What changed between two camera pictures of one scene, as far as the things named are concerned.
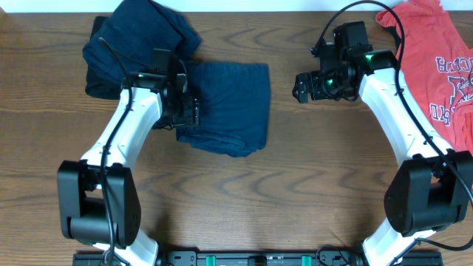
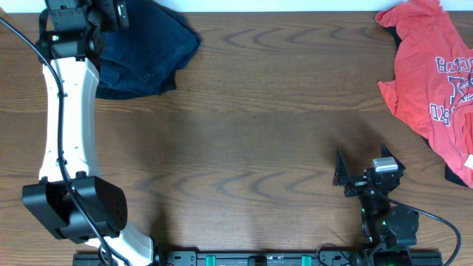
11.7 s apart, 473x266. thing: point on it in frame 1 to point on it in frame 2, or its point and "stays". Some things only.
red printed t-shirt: (437, 66) stays
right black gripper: (315, 77) to (356, 184)
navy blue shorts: (235, 107) to (141, 60)
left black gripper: (192, 114) to (114, 15)
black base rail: (254, 257) stays
